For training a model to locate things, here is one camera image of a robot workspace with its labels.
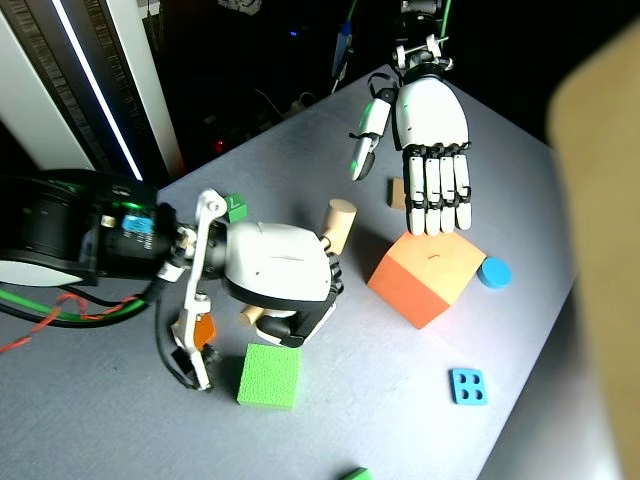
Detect blue round disc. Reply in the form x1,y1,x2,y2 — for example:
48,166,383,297
476,256,513,290

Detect green foam cube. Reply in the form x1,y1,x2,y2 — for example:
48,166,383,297
236,342,304,412

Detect blurred tan object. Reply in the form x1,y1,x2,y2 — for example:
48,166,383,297
547,19,640,480

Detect orange hexagon block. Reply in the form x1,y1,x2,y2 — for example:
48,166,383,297
193,314,217,351

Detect blue four-hole square tile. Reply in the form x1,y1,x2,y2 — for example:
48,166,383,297
448,368,489,405

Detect white panel with light strip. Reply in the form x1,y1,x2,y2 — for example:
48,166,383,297
0,0,186,181

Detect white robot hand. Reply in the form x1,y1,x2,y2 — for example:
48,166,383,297
348,74,474,237
222,221,346,350

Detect large orange block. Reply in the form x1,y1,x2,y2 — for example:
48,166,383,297
366,230,488,330

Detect red twisted wire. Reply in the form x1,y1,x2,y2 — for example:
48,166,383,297
0,293,139,354

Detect thick green cable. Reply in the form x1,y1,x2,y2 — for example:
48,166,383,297
0,284,151,324

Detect wooden mallet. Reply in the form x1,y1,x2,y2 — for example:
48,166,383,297
238,198,358,327

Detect blue hanging connector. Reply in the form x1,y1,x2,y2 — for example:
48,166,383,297
331,18,354,81

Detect small green cube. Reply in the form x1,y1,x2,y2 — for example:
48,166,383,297
224,194,249,224

